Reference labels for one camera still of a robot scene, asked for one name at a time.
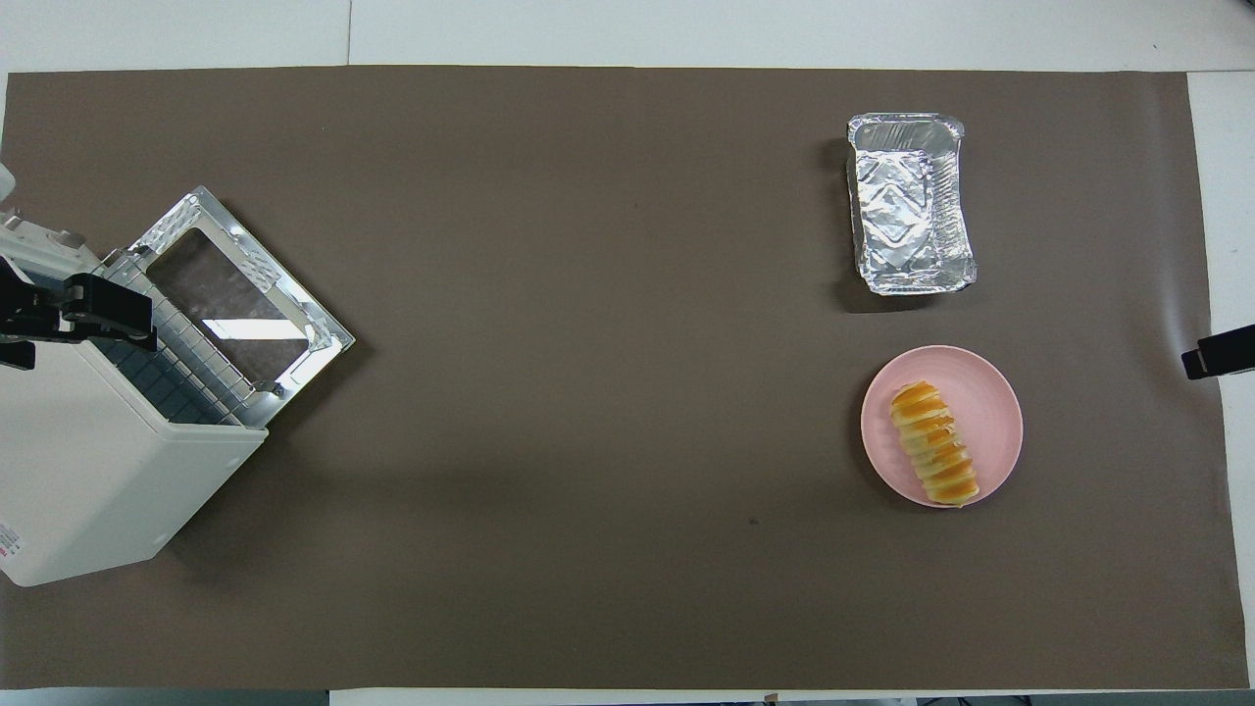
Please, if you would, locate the striped orange bread roll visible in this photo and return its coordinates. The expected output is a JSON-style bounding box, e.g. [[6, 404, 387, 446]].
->
[[889, 380, 980, 507]]

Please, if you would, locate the cream toaster oven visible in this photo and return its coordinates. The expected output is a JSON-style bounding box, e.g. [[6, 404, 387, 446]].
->
[[0, 250, 268, 589]]

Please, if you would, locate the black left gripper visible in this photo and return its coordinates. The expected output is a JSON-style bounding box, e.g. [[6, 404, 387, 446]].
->
[[0, 258, 158, 372]]

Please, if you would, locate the silver glass oven door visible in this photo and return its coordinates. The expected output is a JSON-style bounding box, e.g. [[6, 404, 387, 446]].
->
[[127, 186, 356, 429]]

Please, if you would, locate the aluminium foil tray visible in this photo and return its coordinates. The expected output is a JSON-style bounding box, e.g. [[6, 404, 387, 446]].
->
[[846, 113, 979, 297]]

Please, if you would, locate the brown table mat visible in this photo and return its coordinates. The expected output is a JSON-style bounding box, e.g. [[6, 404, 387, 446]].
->
[[0, 65, 1251, 692]]

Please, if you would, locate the wire oven rack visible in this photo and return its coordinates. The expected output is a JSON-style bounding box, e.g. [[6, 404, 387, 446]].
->
[[96, 257, 268, 429]]

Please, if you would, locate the pink round plate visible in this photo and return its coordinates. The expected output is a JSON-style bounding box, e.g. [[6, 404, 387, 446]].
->
[[861, 345, 1025, 509]]

